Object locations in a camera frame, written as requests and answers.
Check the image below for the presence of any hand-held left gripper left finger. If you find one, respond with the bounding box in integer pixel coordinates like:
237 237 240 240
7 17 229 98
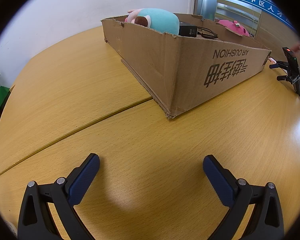
18 153 100 240

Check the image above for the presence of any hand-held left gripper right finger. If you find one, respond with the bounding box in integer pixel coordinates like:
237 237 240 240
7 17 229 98
203 155 285 240

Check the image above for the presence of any printed cardboard box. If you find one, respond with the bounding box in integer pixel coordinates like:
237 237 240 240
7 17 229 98
101 14 272 119

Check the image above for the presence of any pink plush toy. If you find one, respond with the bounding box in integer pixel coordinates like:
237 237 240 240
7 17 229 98
218 19 250 38

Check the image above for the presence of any black clip object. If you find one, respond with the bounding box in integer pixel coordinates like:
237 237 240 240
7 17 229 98
197 26 219 40

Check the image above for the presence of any metal framed glass door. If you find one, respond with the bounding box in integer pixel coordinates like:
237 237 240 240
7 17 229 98
193 0 299 52

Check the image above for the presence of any black rectangular box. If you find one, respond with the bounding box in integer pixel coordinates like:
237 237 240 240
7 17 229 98
178 22 198 38

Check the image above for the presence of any wooden desk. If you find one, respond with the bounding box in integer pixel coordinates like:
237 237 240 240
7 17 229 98
0 26 300 240

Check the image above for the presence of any teal plush toy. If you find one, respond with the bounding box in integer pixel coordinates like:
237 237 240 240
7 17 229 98
125 7 180 36

